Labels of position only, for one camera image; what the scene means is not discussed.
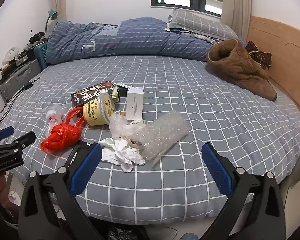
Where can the small clear red-printed bag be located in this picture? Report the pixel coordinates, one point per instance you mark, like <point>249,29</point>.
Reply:
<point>53,115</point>

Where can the beige curtain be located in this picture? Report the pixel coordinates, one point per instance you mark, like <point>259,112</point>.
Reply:
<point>61,0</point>
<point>236,5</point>

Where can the blue plastic stool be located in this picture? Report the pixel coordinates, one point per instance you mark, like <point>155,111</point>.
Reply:
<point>41,53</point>

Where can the wooden headboard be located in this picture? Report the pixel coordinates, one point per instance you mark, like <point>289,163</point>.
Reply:
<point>290,55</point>

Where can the grey checked bed sheet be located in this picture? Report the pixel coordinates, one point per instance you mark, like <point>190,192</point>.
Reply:
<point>190,117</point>

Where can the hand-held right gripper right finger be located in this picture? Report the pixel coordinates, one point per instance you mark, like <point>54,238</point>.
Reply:
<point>216,167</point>

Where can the grey suitcase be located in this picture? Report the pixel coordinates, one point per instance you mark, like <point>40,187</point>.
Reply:
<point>20,75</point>

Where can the white rounded object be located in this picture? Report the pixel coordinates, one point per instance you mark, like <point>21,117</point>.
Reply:
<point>11,53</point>

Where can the brown fleece garment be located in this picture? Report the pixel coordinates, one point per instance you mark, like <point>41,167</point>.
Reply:
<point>237,65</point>

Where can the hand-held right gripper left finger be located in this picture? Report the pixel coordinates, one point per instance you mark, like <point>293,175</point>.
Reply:
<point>86,170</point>

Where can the red plastic bag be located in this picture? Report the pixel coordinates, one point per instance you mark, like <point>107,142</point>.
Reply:
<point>62,135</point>

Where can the clear plastic bag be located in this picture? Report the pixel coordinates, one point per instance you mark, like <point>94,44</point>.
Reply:
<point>117,127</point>

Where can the dark brown printed carton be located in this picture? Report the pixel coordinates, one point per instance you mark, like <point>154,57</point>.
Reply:
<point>90,96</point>

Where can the white yellow snack wrapper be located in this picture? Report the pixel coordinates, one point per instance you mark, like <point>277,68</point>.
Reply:
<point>116,91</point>

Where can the brown patterned garment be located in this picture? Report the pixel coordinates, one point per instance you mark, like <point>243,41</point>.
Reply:
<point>255,50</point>

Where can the teal desk lamp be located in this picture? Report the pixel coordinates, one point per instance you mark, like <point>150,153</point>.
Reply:
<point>52,14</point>

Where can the grey checked pillow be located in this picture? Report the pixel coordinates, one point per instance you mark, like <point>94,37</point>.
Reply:
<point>202,22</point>

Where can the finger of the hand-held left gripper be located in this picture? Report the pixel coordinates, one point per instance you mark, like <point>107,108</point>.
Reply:
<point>5,132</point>
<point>25,140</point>

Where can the white tissue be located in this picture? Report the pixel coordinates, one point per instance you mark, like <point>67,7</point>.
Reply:
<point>117,152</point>

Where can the black trash bag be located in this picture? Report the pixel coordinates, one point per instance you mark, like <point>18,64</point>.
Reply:
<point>125,235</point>

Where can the yellow yogurt cup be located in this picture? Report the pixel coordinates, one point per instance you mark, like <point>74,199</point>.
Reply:
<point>97,112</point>

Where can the clear bubble wrap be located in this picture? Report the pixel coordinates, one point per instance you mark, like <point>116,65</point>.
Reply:
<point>160,135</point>

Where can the black sachet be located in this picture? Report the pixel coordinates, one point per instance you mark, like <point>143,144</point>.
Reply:
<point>77,151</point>

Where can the blue striped quilt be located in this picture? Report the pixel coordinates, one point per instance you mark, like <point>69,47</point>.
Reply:
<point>140,40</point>

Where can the white cardboard box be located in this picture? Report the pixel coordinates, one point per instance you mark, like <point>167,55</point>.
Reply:
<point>135,102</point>

